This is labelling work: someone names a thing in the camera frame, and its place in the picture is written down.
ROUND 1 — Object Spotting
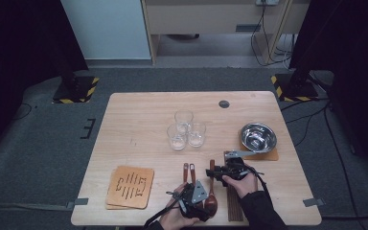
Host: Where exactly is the black stand yellow striped base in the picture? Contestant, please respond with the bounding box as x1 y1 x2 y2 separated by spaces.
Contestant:
52 71 100 104
270 72 320 103

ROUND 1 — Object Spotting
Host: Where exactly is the grey tape piece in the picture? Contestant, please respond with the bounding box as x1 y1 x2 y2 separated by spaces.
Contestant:
302 197 326 208
66 197 90 210

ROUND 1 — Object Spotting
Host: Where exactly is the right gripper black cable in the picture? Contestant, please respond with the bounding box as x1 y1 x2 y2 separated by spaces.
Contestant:
243 163 273 205

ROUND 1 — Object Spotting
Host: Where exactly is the clear drinking glass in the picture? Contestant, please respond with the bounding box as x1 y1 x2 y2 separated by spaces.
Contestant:
173 109 195 132
167 123 189 151
187 121 207 148

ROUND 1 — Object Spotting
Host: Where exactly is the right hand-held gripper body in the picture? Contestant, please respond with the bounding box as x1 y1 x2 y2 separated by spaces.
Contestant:
223 149 257 180

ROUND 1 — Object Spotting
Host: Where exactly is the wooden coaster with cutouts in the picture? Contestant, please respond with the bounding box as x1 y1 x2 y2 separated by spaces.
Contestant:
105 165 155 210
104 169 132 211
238 143 280 162

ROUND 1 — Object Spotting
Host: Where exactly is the person's right hand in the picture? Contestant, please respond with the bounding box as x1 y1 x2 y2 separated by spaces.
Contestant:
221 173 259 199

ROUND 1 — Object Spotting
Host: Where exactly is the row of dark chopsticks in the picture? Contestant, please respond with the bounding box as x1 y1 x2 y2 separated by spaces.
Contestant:
223 150 244 222

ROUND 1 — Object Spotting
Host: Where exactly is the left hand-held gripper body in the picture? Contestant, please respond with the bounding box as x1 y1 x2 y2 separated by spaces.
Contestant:
166 179 209 215

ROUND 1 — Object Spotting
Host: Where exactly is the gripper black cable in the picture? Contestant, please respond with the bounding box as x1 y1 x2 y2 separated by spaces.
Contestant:
243 163 273 205
143 199 181 228

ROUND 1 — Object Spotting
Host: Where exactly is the dark curtain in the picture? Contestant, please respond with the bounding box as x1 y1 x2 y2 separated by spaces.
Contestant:
0 0 89 161
288 0 368 180

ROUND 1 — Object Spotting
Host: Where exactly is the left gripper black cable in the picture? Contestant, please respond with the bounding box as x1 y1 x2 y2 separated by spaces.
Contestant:
143 199 181 228

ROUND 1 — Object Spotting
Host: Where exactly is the person's left hand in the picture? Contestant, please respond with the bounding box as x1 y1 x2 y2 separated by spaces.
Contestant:
158 183 201 230

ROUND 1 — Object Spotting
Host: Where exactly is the black hanging power cable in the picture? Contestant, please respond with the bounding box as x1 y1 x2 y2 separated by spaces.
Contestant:
250 3 293 68

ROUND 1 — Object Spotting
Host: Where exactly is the light wooden desk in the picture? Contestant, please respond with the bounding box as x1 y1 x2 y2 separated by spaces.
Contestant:
141 0 311 65

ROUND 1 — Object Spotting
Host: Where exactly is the black floor tape mark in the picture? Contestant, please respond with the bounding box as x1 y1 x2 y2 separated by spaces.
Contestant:
80 118 97 140

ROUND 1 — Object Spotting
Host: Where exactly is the stainless steel bowl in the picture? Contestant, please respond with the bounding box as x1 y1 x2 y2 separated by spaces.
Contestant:
239 123 278 154

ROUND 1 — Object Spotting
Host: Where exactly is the grey desk label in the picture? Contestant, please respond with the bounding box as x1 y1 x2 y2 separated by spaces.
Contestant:
235 23 263 33

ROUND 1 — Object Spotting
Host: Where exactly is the black floor cable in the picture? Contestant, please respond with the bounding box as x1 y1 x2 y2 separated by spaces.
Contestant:
280 98 330 112
323 106 367 230
286 106 329 148
13 103 34 121

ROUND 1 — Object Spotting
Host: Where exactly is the white power strip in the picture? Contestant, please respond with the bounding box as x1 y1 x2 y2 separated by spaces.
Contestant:
256 0 281 7

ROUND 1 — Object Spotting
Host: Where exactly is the white cables bundle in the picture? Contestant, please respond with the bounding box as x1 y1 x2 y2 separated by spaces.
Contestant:
274 33 296 70

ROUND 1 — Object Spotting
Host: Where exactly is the white cabinet panel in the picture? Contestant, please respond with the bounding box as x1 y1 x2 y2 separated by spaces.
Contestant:
59 0 151 60

